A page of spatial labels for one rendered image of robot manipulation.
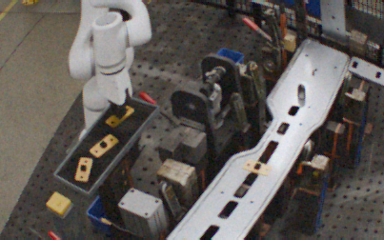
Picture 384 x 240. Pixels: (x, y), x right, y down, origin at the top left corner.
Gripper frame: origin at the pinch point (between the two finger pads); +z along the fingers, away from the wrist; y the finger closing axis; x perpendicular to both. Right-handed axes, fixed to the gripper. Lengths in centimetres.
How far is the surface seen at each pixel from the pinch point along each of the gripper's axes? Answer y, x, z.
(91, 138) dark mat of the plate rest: -0.6, -11.2, 2.8
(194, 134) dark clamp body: 14.6, 12.9, 11.1
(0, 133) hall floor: -162, 18, 119
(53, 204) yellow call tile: 8.0, -37.5, 2.8
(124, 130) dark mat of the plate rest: 5.0, -3.2, 2.9
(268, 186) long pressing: 39.0, 14.9, 18.9
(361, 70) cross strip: 38, 82, 19
